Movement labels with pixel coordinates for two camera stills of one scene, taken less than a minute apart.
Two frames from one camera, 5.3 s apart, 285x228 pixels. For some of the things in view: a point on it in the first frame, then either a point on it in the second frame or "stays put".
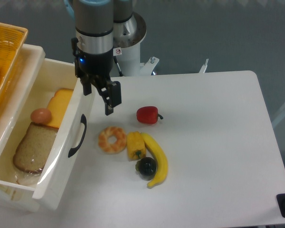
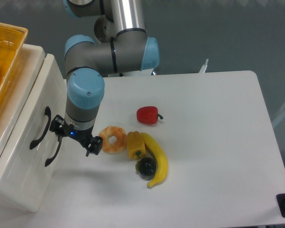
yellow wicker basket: (6, 41) stays put
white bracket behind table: (204, 67) stays put
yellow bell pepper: (136, 149) stays put
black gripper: (89, 67) → (59, 127)
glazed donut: (112, 140) stays put
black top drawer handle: (83, 120) → (47, 111)
